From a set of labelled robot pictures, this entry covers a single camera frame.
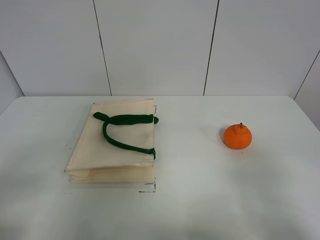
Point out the orange fruit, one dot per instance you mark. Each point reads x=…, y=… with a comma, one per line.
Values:
x=237, y=137

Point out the white linen bag green handles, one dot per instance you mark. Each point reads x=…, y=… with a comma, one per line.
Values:
x=116, y=145

